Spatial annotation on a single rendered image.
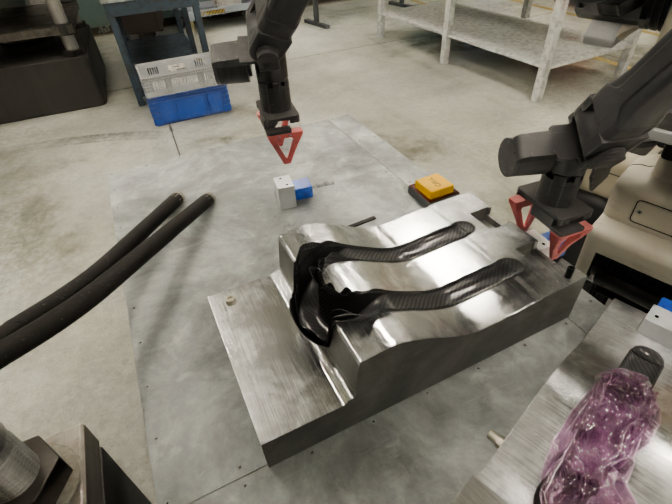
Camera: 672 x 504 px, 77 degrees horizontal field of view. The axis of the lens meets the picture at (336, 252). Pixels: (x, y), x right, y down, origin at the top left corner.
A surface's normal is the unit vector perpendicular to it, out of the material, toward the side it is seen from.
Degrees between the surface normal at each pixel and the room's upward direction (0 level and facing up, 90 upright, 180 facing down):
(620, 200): 98
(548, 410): 14
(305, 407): 0
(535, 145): 39
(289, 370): 0
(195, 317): 0
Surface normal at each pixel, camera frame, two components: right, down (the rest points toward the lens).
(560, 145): 0.04, -0.18
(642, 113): 0.05, 0.95
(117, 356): -0.04, -0.76
